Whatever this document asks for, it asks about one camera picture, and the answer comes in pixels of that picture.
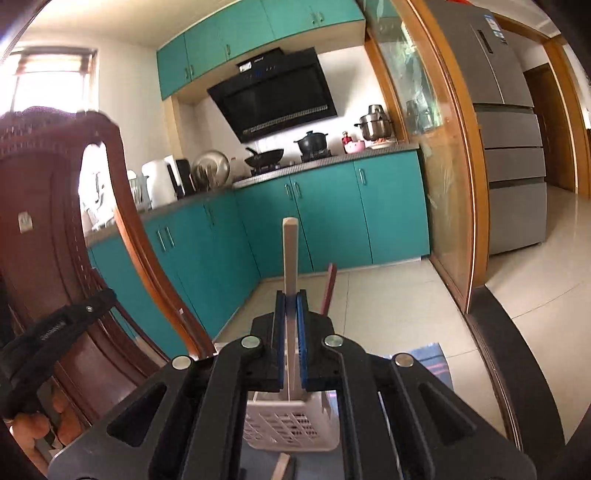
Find gas stove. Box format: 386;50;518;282
248;150;334;175

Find grey refrigerator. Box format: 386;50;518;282
424;0;549;256

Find stainless steel stockpot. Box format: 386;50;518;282
354;104;394;142

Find pile of mixed chopsticks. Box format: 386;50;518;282
271;453;302;480

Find round metal pot lid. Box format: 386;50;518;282
191;150;231;190

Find beige wooden chopstick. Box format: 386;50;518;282
282;216;302;403

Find black lidded pot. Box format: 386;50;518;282
294;130;332;158

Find brown interior door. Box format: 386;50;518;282
524;62;583;195

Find carved brown wooden chair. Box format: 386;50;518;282
0;106;219;432

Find black countertop appliance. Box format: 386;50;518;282
175;159;198;198

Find wood framed glass sliding door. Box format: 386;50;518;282
364;0;491;315

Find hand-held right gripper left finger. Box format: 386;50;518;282
48;290;289;480

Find person's left hand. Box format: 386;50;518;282
4;394;83;455

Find teal base cabinets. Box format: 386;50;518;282
85;148;432;357

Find white plastic utensil basket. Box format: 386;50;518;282
244;391;336;452

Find reddish brown chopstick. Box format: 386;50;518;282
318;263;338;318

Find black range hood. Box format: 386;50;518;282
206;46;339;144

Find teal wall cabinets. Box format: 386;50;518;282
156;0;366;100

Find white electric kettle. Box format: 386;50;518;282
140;159;179;211

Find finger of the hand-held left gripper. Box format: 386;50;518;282
25;288;117;358

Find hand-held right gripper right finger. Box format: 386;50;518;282
295;290;539;480

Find blue plaid cloth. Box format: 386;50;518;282
222;342;456;480

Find kitchen window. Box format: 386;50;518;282
8;46;100;118

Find black wok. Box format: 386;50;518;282
243;146;286;169

